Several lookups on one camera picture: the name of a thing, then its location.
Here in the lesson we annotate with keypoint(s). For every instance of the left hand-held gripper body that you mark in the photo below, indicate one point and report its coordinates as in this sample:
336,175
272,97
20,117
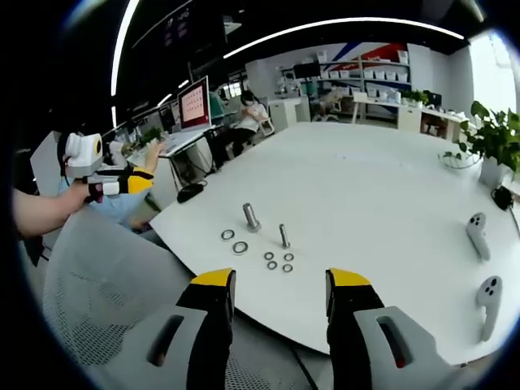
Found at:
79,156

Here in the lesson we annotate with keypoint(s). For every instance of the computer monitor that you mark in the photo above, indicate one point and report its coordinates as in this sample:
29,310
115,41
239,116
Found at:
195,103

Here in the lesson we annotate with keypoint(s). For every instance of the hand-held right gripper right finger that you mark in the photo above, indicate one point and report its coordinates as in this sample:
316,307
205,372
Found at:
365,325

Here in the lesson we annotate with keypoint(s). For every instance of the white handheld controller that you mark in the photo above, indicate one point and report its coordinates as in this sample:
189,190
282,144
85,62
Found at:
478,235
488,300

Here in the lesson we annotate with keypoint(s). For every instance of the small metal washer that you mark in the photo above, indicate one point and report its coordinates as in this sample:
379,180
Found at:
285,256
265,256
283,268
268,265

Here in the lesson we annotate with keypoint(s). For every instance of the white cabinet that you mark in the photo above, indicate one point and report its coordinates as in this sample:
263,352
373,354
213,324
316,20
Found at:
286,113

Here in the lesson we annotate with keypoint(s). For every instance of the large threaded stud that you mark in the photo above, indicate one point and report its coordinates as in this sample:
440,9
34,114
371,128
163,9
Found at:
250,217

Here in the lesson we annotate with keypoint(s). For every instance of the small threaded stud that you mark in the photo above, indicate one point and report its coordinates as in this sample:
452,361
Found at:
284,235

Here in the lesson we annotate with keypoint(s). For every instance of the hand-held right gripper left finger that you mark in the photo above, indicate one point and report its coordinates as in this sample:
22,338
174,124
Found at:
191,325

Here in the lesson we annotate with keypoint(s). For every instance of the large metal washer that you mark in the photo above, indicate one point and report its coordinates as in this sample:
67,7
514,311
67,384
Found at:
235,246
227,232

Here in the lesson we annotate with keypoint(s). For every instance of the grey mesh office chair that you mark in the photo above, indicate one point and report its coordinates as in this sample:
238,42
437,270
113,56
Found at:
113,276

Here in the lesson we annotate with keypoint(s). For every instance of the potted green plant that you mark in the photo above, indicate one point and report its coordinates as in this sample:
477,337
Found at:
493,138

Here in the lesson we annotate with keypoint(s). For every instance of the shelf with white bins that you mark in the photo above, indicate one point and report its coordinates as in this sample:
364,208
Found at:
365,75

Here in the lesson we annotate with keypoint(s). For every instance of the black computer mouse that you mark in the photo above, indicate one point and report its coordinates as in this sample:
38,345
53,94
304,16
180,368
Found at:
190,193

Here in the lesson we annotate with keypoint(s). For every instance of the person's left hand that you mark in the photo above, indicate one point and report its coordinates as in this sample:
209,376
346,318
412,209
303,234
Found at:
79,193

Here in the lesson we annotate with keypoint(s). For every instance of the white office desk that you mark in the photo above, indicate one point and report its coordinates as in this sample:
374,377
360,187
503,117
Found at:
183,142

